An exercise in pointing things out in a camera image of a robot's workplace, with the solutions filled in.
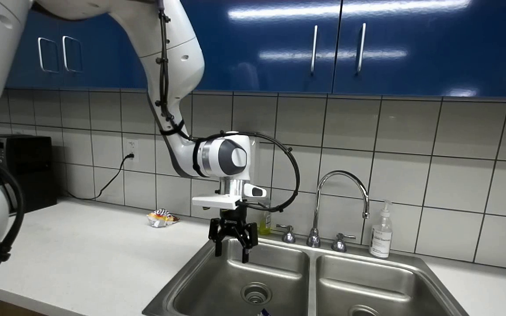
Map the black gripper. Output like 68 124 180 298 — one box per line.
207 200 259 265

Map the round steel sink drain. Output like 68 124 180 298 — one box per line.
347 301 381 316
240 280 272 307

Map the stainless steel double sink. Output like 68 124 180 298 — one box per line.
140 233 470 316

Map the small green bottle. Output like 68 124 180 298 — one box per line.
254 210 273 238

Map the chrome faucet knob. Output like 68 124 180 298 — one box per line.
328 231 349 254
279 224 298 245

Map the chrome gooseneck faucet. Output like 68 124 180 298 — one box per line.
303 166 372 249

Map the clear soap pump bottle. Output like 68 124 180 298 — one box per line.
366 200 395 259

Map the blue cabinet door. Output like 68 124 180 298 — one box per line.
178 0 342 96
5 10 61 91
57 15 150 91
331 0 506 100

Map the black microwave oven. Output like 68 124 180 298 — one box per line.
0 133 55 214

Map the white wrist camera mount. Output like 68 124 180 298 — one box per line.
189 180 268 212

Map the black power cord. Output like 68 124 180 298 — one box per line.
89 152 136 201

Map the white wall outlet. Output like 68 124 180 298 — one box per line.
120 135 140 172

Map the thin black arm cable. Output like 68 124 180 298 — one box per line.
145 0 301 215

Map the silver cabinet handle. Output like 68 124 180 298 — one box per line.
59 33 84 75
308 22 321 77
34 35 54 75
354 21 368 77

